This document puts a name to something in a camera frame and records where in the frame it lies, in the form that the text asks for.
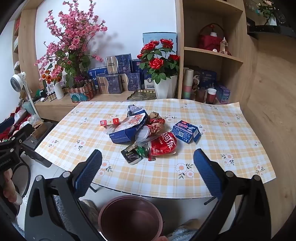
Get beige furry slipper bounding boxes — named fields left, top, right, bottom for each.
left=80, top=199, right=100, bottom=223

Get ornate gold green tray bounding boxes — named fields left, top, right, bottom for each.
left=127, top=89, right=158, bottom=102

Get white desk fan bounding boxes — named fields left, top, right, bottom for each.
left=10, top=72, right=40, bottom=116

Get brown plastic bin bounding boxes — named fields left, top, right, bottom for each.
left=98, top=195, right=163, bottom=241

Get stack of pastel paper cups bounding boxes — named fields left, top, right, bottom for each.
left=181, top=68, right=195, bottom=100

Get red cup white rim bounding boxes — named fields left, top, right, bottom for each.
left=206, top=88, right=217, bottom=104

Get red basket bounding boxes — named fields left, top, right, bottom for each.
left=198, top=23, right=226, bottom=51

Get dark blue coffee box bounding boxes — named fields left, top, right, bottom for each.
left=109, top=112, right=149, bottom=144

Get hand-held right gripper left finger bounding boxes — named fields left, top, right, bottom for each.
left=24, top=149, right=104, bottom=241

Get red gold foil wrapper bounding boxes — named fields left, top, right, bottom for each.
left=148, top=112, right=166, bottom=137

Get wooden sideboard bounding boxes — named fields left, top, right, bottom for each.
left=35, top=90, right=178, bottom=122

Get row of small brown bottles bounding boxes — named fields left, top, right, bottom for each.
left=40, top=90, right=57, bottom=102

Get large light blue box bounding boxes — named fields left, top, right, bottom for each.
left=142, top=32, right=177, bottom=56

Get wooden shelf unit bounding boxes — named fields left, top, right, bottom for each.
left=174, top=0, right=259, bottom=106

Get red rose plant white pot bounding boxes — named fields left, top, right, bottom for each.
left=137, top=39, right=180, bottom=100

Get blue box white label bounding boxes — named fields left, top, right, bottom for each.
left=143, top=70, right=156, bottom=90

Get gold blue gift box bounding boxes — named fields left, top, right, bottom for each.
left=106, top=54, right=132, bottom=75
left=121, top=73, right=141, bottom=91
left=96, top=74, right=122, bottom=94

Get white ribbed vase orange flowers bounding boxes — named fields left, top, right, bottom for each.
left=40, top=70, right=65, bottom=100

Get dark blue printed box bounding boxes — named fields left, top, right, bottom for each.
left=199, top=70, right=218, bottom=90

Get small blue white carton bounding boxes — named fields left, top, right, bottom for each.
left=172, top=120, right=201, bottom=144

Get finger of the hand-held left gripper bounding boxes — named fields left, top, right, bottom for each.
left=13, top=124, right=32, bottom=144

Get clear plastic lid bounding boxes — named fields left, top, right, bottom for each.
left=135, top=126, right=151, bottom=145

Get crushed red paper cup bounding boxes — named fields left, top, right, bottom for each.
left=148, top=132, right=178, bottom=161

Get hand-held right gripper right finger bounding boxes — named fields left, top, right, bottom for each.
left=192, top=148, right=271, bottom=241

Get green wrapper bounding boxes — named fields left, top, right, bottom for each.
left=136, top=146, right=149, bottom=158

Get black tv cabinet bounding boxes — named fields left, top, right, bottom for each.
left=247, top=23, right=296, bottom=40

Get flat blue box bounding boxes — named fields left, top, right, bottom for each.
left=87, top=67, right=108, bottom=79

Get black stand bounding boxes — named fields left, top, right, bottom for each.
left=22, top=122, right=55, bottom=168

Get yellow checked floral tablecloth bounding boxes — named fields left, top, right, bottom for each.
left=35, top=98, right=277, bottom=200

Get small blue shelf box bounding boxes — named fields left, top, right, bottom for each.
left=216, top=84, right=230, bottom=104

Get person's left hand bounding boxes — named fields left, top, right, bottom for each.
left=0, top=169, right=23, bottom=205

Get small black box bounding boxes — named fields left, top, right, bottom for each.
left=121, top=146, right=142, bottom=165

